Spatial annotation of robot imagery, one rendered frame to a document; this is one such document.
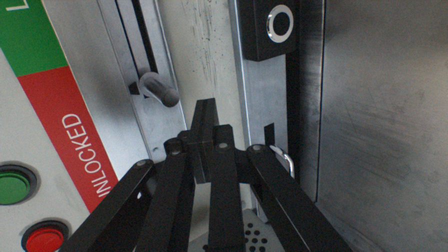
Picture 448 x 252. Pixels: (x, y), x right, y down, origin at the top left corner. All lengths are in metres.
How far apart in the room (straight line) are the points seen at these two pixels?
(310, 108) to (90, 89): 0.23
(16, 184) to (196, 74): 0.17
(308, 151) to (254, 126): 0.09
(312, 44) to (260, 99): 0.08
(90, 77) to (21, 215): 0.14
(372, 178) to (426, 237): 0.07
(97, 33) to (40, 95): 0.07
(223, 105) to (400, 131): 0.17
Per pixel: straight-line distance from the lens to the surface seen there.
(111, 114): 0.19
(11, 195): 0.25
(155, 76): 0.23
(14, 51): 0.22
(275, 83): 0.29
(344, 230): 0.37
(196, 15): 0.24
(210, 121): 0.16
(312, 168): 0.36
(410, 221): 0.31
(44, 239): 0.27
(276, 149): 0.30
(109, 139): 0.20
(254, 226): 0.28
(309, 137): 0.33
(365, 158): 0.29
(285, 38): 0.25
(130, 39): 0.23
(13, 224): 0.28
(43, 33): 0.22
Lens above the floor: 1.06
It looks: 24 degrees down
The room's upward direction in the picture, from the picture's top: 112 degrees counter-clockwise
